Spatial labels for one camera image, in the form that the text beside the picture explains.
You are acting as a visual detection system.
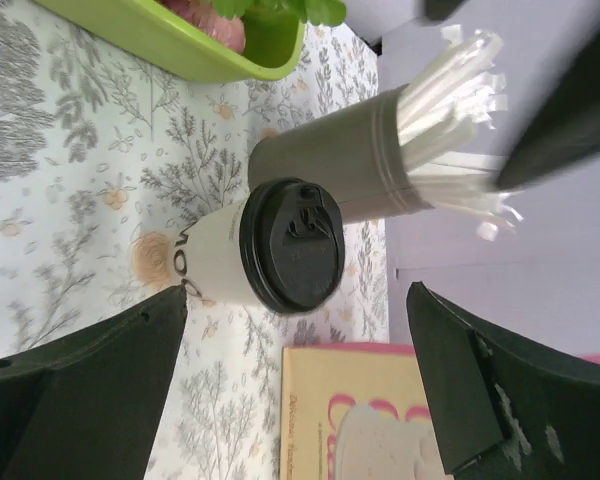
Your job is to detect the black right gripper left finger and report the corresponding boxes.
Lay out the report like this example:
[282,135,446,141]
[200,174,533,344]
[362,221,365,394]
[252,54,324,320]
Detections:
[0,286,187,479]

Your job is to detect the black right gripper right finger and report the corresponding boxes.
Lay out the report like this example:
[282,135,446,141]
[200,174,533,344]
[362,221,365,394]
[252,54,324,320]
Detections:
[406,282,600,479]

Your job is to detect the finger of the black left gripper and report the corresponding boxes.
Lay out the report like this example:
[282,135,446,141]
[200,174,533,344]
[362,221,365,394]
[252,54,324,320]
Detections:
[494,28,600,190]

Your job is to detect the kraft paper cakes bag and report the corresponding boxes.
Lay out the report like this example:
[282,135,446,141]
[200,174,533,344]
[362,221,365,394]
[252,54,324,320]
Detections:
[280,343,600,479]

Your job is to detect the white paper coffee cup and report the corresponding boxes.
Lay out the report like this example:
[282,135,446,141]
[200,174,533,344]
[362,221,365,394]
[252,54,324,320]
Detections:
[171,200,261,307]

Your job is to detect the black plastic cup lid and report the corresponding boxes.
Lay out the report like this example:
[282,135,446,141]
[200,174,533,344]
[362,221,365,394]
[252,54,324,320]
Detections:
[239,178,346,314]

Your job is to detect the grey straw holder cup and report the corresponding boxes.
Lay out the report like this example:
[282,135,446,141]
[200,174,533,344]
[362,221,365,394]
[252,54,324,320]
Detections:
[248,89,431,224]

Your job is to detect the floral patterned table mat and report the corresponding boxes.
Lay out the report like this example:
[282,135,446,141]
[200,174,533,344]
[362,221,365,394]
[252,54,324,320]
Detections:
[0,1,388,479]

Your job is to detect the green plastic tray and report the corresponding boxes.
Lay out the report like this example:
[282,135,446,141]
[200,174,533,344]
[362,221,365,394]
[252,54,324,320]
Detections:
[39,0,305,84]

